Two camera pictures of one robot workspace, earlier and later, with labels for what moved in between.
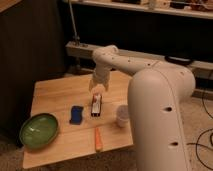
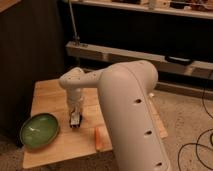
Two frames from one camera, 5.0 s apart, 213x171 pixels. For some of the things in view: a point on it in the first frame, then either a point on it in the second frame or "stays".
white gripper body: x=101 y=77 → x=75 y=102
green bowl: x=37 y=130 stays
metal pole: x=76 y=37 stays
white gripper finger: x=91 y=85 → x=71 y=111
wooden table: x=86 y=119 stays
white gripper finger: x=106 y=84 → x=80 y=111
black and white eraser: x=96 y=105 → x=75 y=119
